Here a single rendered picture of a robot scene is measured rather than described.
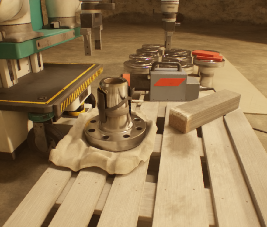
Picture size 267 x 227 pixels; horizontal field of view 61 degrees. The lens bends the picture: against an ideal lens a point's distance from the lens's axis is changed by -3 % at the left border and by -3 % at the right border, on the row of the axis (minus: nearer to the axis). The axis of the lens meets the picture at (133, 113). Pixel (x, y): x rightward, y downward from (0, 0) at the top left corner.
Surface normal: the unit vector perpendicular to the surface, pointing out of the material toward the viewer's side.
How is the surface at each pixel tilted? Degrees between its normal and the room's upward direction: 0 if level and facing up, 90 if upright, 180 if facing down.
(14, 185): 0
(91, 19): 90
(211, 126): 0
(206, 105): 0
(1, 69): 90
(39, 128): 90
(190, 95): 90
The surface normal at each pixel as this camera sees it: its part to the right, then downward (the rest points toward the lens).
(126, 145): 0.37, 0.40
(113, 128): -0.07, 0.23
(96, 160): -0.11, -0.05
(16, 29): 0.62, 0.26
